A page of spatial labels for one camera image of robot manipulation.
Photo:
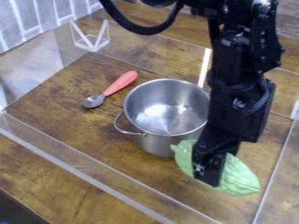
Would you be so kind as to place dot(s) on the green bumpy gourd toy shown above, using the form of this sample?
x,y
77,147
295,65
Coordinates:
x,y
237,181

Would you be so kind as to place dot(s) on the silver metal pot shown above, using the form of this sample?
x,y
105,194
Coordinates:
x,y
165,111

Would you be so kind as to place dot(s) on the clear acrylic corner bracket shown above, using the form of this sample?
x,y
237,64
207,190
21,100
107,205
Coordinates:
x,y
86,41

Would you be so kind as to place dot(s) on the red-handled metal spoon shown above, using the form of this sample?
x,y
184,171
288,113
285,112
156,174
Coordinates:
x,y
121,82

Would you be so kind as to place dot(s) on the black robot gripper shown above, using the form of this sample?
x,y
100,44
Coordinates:
x,y
239,108

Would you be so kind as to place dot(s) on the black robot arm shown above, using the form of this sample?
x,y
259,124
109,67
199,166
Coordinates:
x,y
245,51

